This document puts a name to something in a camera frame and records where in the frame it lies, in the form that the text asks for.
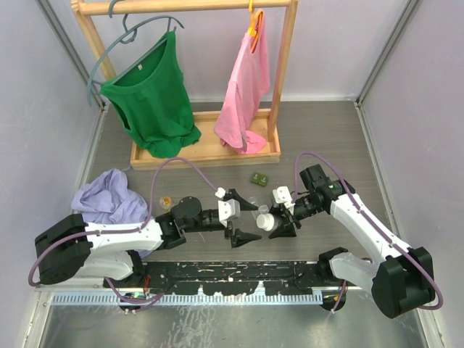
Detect orange-yellow plastic hanger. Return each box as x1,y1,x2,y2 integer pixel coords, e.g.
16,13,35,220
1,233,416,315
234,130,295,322
247,0,264,53

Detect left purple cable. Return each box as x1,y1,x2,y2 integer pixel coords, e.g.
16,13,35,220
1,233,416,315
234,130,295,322
28,157,223,312

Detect green t-shirt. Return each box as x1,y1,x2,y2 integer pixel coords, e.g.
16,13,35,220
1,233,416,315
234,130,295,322
100,31,202,158

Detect wooden clothes rack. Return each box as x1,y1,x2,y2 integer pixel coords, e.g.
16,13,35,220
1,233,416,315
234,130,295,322
71,1,298,167

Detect lavender cloth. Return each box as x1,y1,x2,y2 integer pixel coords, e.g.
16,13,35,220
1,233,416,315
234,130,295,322
70,167,157,258

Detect grey-blue plastic hanger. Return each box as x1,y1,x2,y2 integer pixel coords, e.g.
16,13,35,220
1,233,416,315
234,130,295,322
86,14,185,106

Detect white pill bottle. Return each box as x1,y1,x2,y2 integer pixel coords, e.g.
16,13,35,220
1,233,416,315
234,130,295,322
256,213,282,232

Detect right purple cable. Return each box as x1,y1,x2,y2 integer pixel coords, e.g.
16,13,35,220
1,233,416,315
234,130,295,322
293,152,445,322

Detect purple cable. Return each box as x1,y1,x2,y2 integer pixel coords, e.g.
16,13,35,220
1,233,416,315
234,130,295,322
293,152,445,322
28,157,223,312

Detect green pill box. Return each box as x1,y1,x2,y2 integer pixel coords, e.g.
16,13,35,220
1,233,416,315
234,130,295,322
250,172,269,186

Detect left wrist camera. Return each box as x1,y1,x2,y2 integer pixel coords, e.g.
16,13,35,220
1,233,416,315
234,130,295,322
215,187,241,226

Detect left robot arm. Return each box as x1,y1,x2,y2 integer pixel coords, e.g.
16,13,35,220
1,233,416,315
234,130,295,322
30,188,261,287

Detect clear bottle with orange pills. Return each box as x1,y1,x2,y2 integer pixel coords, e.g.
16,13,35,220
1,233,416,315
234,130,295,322
159,196,173,211

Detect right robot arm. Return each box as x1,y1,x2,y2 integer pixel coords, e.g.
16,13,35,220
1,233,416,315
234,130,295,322
257,165,437,318

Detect clear pill box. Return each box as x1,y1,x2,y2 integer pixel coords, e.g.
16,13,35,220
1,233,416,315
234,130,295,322
249,196,269,220

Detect pink t-shirt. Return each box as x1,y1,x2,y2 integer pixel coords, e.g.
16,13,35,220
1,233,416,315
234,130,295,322
214,11,270,154

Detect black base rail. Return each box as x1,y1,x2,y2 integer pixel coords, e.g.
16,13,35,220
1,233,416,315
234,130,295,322
104,261,348,311

